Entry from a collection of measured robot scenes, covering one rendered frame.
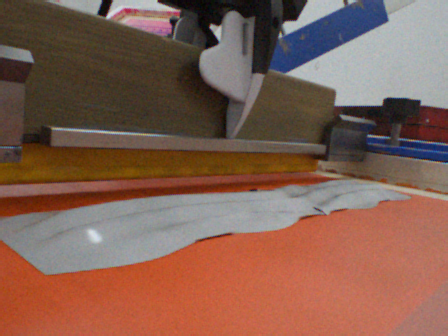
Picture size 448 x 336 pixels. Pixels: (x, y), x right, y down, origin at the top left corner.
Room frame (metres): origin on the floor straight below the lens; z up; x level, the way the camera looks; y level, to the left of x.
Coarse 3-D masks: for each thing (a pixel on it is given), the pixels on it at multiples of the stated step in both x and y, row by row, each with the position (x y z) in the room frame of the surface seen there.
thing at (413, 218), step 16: (224, 176) 0.37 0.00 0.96; (240, 176) 0.38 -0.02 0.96; (256, 176) 0.39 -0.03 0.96; (272, 176) 0.41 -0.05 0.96; (288, 176) 0.43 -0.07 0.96; (304, 176) 0.44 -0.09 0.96; (320, 176) 0.46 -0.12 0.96; (400, 192) 0.40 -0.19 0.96; (384, 208) 0.30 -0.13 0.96; (400, 208) 0.31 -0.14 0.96; (416, 208) 0.32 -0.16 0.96; (432, 208) 0.33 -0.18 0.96; (368, 224) 0.24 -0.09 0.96; (384, 224) 0.24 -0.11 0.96; (400, 224) 0.25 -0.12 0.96; (416, 224) 0.25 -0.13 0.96; (432, 224) 0.26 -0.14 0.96; (416, 240) 0.21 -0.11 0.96; (432, 240) 0.22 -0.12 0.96
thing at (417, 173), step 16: (368, 160) 0.49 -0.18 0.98; (384, 160) 0.48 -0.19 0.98; (400, 160) 0.46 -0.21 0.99; (416, 160) 0.45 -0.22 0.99; (432, 160) 0.45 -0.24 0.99; (352, 176) 0.50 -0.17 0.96; (368, 176) 0.49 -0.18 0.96; (384, 176) 0.47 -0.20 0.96; (400, 176) 0.46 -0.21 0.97; (416, 176) 0.45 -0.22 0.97; (432, 176) 0.44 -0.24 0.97
